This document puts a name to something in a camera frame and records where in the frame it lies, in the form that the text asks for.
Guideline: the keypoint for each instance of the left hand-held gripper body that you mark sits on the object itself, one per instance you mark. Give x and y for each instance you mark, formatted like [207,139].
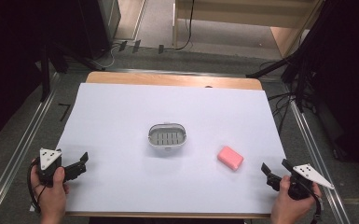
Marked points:
[50,166]

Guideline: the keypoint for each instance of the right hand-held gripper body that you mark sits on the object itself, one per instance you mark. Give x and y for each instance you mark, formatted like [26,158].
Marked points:
[304,179]

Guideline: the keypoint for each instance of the pink soap bar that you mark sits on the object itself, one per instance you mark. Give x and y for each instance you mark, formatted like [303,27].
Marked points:
[230,157]

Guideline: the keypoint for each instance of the grey soap dish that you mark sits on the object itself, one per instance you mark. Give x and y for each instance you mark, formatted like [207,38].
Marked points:
[167,137]

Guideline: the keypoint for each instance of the person's left hand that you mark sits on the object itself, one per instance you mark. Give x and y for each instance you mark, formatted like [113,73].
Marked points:
[51,196]

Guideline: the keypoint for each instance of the person's right hand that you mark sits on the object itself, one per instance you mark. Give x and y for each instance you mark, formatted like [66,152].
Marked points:
[289,205]

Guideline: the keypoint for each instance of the black metal stand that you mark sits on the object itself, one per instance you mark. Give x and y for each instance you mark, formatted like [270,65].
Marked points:
[45,74]

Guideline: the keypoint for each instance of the white paper sheet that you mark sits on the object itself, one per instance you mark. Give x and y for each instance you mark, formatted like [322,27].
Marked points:
[168,105]

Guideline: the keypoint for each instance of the black curtain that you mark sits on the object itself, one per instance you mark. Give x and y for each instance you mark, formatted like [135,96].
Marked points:
[6,62]
[354,77]

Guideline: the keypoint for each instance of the wooden table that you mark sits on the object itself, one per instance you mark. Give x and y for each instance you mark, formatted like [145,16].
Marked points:
[174,79]

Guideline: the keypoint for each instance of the dark cabinet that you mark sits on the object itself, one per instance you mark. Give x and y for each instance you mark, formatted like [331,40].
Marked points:
[102,25]

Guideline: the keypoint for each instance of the light wooden furniture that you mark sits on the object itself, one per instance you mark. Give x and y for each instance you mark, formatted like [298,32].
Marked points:
[245,12]

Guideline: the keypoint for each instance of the metal floor rail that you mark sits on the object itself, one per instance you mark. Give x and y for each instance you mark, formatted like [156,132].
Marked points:
[15,155]
[320,161]

